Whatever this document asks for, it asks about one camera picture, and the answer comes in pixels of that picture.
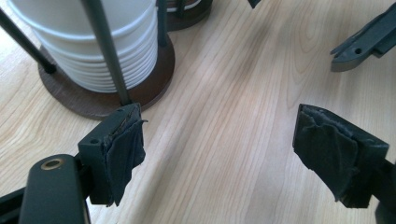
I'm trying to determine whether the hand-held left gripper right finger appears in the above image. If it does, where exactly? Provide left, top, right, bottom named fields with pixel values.
left=292, top=103, right=390, bottom=209

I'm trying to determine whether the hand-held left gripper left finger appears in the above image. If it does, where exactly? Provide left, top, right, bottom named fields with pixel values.
left=78, top=103, right=148, bottom=207

